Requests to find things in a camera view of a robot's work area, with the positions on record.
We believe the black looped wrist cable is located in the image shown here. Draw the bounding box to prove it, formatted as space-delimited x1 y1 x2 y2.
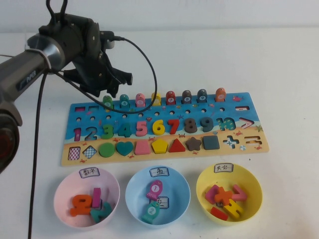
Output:
45 0 68 25

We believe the red triangle piece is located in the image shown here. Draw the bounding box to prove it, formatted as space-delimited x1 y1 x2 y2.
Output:
168 138 186 153

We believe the orange number ten piece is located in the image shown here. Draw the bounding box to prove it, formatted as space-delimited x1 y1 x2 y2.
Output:
69 194 95 217

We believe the paper label inside blue bowl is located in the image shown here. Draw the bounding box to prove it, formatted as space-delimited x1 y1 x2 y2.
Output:
156 196 170 209

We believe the teal number two piece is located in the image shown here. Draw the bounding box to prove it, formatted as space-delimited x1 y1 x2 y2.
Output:
90 202 113 223

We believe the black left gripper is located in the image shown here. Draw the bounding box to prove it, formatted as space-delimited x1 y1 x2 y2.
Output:
63 19 133 99

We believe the yellow fish peg six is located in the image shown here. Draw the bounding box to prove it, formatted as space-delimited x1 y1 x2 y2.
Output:
151 92 162 107

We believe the paper label on yellow bowl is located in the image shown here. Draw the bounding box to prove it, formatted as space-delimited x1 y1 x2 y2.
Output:
213 163 234 173

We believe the orange plus sign piece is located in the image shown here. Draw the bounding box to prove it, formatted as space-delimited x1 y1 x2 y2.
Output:
214 186 233 204

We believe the brown fish peg eight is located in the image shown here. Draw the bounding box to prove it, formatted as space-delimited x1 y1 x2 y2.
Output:
181 90 193 105

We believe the pink plastic bowl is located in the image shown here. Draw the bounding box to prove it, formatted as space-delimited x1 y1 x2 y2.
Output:
53 167 121 229

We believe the red minus sign piece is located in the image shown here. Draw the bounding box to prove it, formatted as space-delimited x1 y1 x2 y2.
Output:
210 206 229 221

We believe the teal heart piece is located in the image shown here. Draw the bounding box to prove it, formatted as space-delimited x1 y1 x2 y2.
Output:
116 141 134 157

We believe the blue plastic bowl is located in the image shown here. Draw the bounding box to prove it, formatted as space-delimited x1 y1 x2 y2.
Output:
125 166 191 225

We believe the teal fish peg two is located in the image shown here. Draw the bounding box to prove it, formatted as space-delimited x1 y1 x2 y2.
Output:
141 201 160 224

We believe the black hanging cable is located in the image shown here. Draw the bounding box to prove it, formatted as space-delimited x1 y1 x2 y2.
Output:
26 71 48 239

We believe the teal fish peg four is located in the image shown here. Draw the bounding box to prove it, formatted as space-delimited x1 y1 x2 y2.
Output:
119 94 131 109

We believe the magenta number one piece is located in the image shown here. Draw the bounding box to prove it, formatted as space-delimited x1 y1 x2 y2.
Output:
91 188 102 209

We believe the magenta rectangle piece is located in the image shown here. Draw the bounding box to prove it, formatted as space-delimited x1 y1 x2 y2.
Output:
204 184 220 205

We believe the dark grey fish peg nine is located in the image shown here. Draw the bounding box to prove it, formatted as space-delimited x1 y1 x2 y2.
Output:
197 89 208 104

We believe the dark grey square piece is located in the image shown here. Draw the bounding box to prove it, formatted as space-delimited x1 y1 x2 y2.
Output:
202 135 220 150

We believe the green fish peg three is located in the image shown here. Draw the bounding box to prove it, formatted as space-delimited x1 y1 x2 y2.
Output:
102 95 114 110

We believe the yellow number six piece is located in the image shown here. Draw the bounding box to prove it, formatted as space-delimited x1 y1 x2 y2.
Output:
152 119 165 136

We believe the green number three piece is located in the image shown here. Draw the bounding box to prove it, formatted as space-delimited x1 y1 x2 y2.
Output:
101 124 114 140

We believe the red fish peg seven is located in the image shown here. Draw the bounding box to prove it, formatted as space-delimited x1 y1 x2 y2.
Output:
165 91 177 105

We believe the orange fish peg ten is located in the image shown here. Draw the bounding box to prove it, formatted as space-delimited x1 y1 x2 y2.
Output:
215 87 227 103

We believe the paper label on pink bowl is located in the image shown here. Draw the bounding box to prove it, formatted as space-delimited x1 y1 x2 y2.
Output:
79 167 100 179

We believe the brown number eight piece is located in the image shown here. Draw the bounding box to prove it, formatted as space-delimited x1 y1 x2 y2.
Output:
184 118 199 134

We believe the green circle piece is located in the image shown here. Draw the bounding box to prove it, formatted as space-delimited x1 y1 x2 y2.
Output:
99 143 116 159

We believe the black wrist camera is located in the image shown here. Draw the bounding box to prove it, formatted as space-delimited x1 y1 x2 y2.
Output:
99 30 116 50

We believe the yellow equals sign piece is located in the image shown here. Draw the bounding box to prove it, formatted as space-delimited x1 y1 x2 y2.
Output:
222 198 244 220

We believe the colourful wooden puzzle board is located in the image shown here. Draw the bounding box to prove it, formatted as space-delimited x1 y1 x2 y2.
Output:
61 92 270 167

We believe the yellow pentagon piece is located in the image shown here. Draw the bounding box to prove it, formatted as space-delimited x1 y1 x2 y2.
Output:
151 138 168 154

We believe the pink fish peg five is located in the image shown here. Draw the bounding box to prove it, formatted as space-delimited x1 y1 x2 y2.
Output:
135 93 147 108

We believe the magenta fish peg one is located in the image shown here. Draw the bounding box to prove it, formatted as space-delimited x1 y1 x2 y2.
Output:
146 180 163 201

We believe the dark grey number nine piece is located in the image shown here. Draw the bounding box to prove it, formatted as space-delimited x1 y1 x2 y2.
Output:
200 117 214 132

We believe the paper label on blue rim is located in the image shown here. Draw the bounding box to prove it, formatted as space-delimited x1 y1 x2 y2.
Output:
149 166 170 177

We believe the red number seven piece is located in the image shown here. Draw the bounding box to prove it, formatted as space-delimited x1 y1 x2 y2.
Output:
167 119 180 135

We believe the pink trapezoid piece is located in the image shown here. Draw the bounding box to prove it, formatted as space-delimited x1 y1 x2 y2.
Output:
134 141 151 155

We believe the yellow plastic bowl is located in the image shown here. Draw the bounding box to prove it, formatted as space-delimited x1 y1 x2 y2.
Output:
195 163 264 227

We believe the brown star piece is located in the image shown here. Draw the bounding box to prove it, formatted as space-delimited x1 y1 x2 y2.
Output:
185 136 202 152

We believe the teal number four piece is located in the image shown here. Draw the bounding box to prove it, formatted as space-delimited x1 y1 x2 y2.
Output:
118 122 132 138

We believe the pink greater-than sign piece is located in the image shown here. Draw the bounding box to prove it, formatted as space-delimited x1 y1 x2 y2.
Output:
231 184 248 202

